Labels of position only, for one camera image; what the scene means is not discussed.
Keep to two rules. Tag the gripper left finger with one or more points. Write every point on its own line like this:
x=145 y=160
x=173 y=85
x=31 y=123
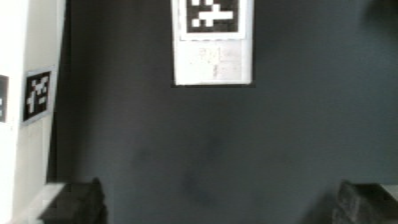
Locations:
x=77 y=205

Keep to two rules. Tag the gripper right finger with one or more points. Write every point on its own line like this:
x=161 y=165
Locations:
x=367 y=204

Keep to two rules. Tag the white chair leg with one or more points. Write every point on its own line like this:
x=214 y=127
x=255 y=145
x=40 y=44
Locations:
x=212 y=42

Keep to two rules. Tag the white chair back frame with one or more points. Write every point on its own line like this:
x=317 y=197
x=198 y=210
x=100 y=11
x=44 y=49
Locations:
x=31 y=45

